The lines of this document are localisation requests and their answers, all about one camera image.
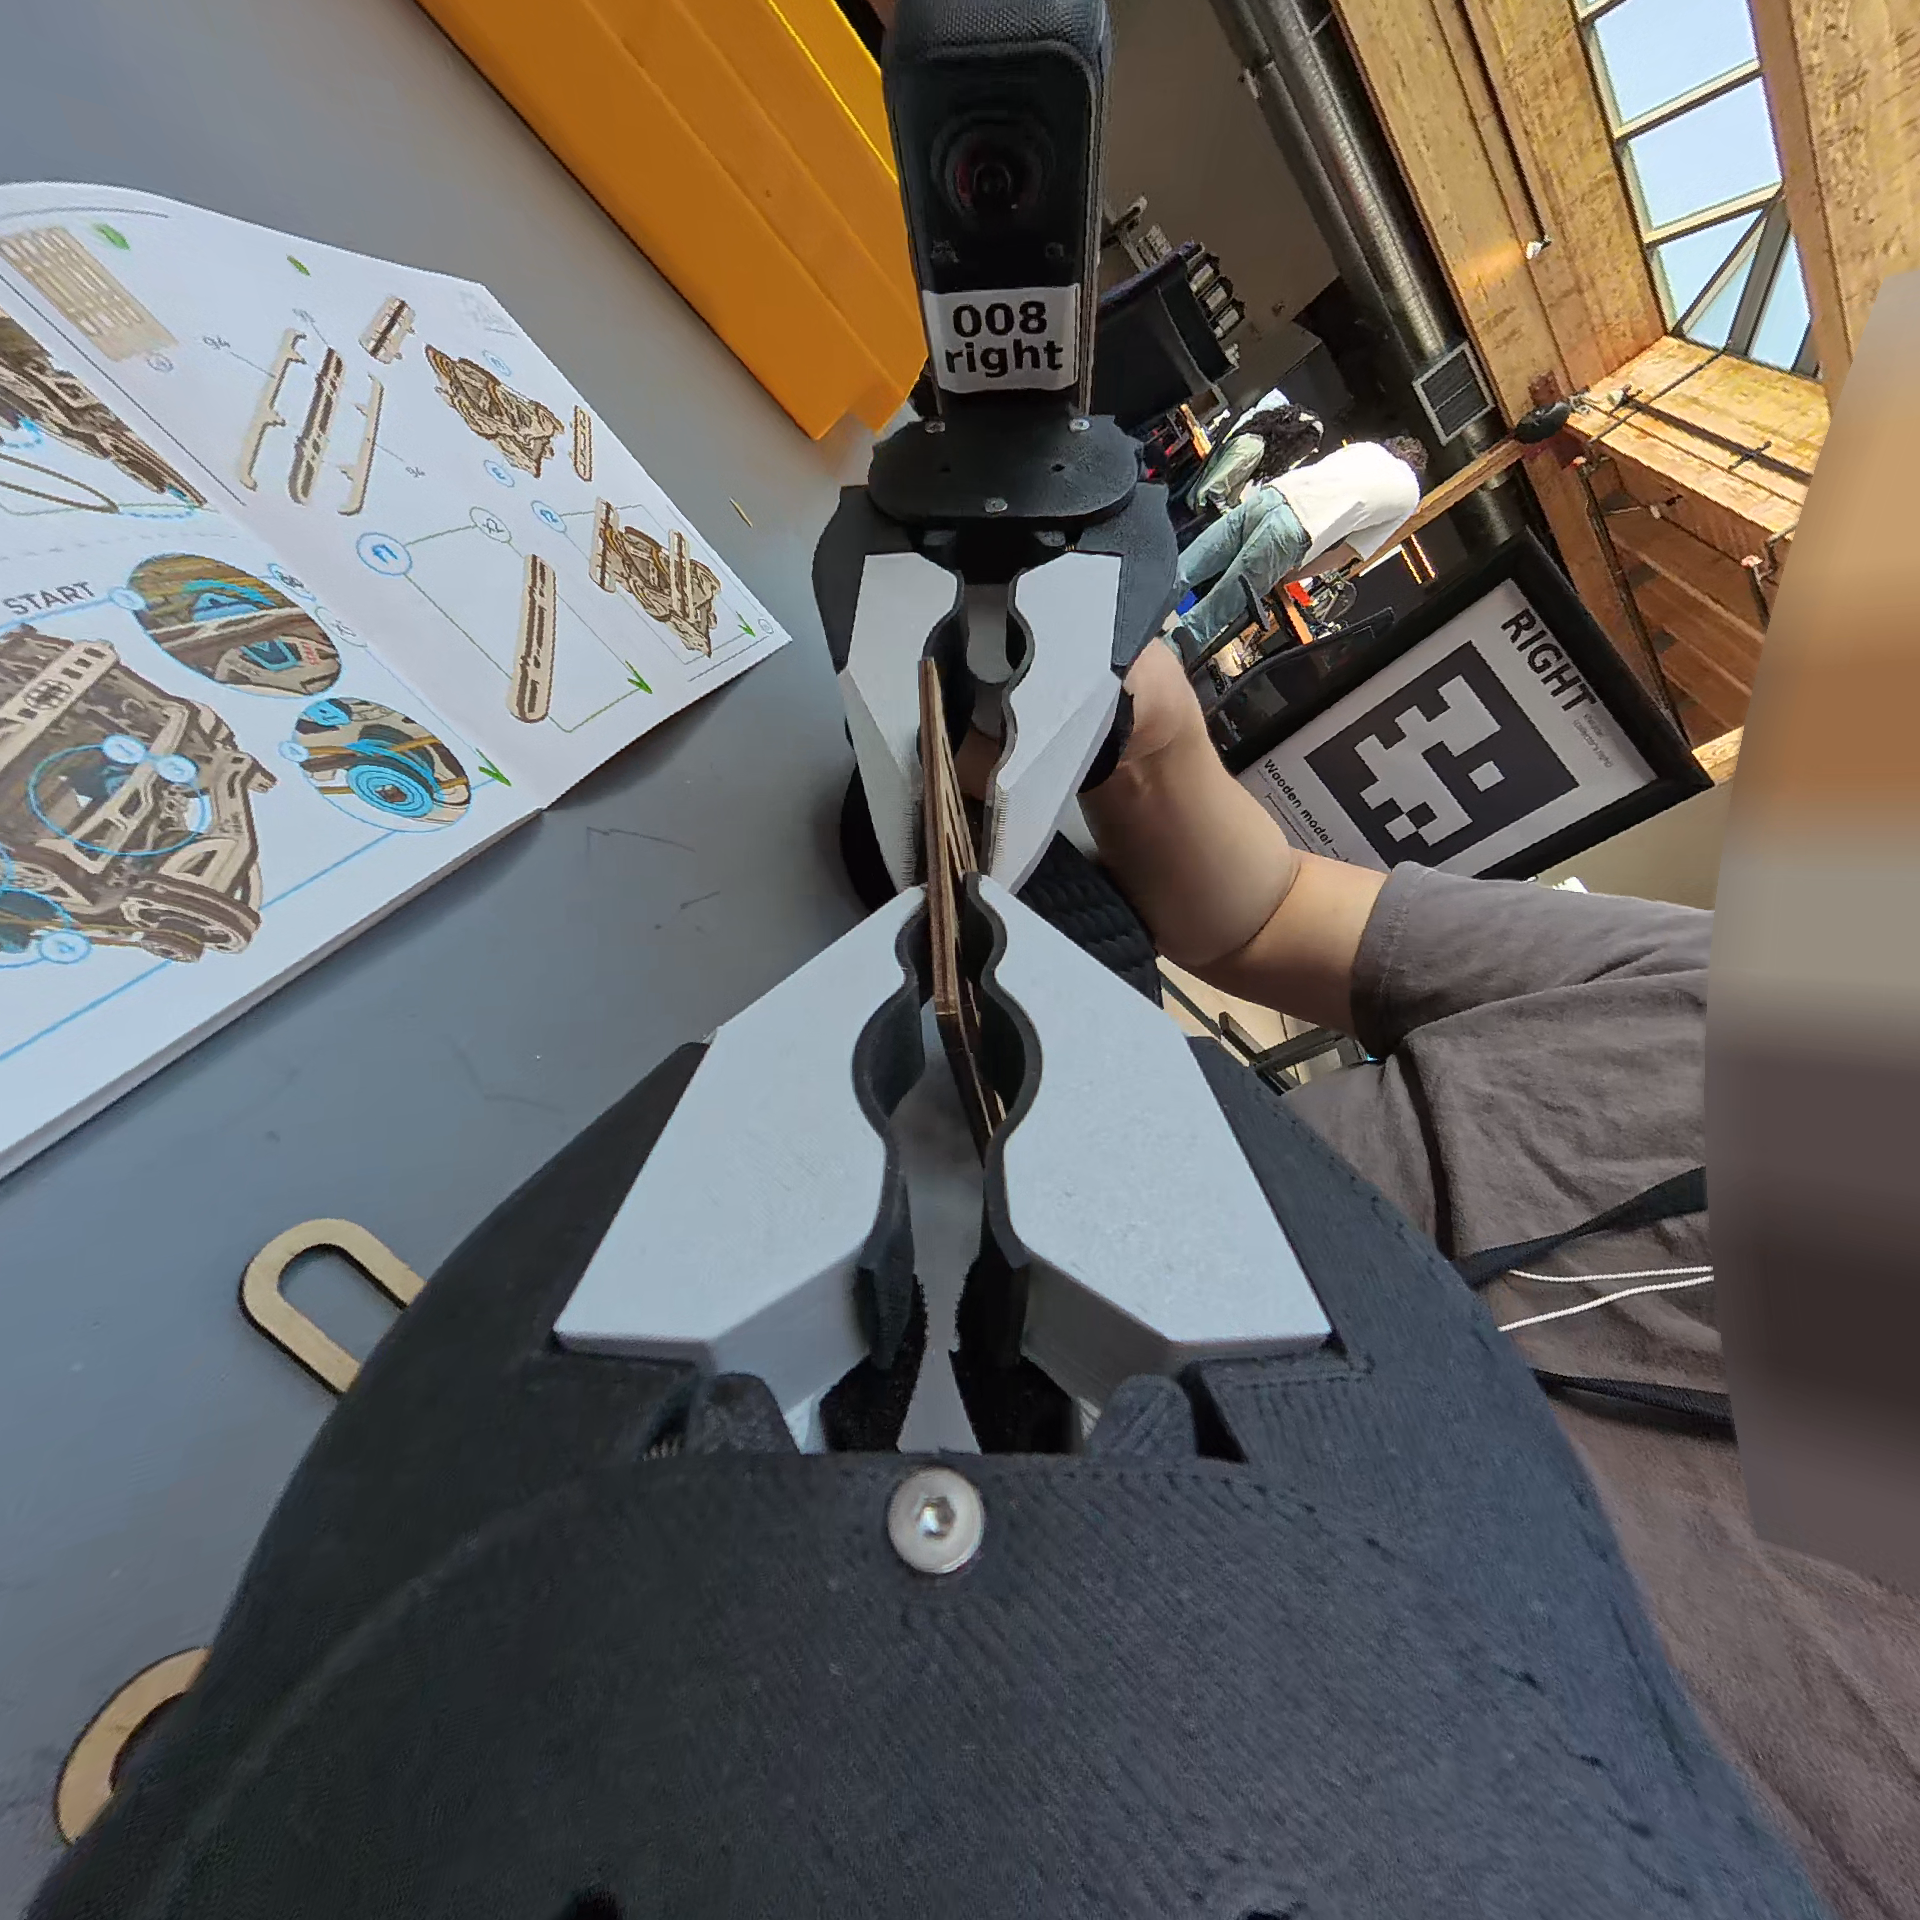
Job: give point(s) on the slotted wooden strip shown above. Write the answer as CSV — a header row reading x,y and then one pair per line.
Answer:
x,y
89,1755
270,1319

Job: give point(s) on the laser-cut wooden parts sheet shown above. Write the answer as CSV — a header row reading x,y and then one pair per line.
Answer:
x,y
961,930

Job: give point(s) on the person's right hand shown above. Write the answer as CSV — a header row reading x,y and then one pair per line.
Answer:
x,y
1154,728

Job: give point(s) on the person's right forearm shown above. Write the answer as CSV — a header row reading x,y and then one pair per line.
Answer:
x,y
1245,885

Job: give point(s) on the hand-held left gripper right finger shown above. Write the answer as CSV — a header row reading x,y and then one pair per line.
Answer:
x,y
1154,1200

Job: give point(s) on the metal duct pipe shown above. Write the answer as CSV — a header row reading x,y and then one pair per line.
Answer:
x,y
1349,194

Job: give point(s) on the black framed marker sign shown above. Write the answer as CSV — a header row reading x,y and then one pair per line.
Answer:
x,y
1441,733

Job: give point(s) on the illustrated instruction booklet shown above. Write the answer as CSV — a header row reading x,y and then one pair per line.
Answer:
x,y
452,721

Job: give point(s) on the yellow plastic bin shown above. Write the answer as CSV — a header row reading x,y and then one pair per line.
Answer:
x,y
674,148

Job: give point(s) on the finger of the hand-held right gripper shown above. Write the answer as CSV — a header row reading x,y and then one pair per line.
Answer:
x,y
892,660
1072,674

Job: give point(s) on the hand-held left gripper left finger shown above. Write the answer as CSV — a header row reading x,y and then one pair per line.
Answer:
x,y
721,1200

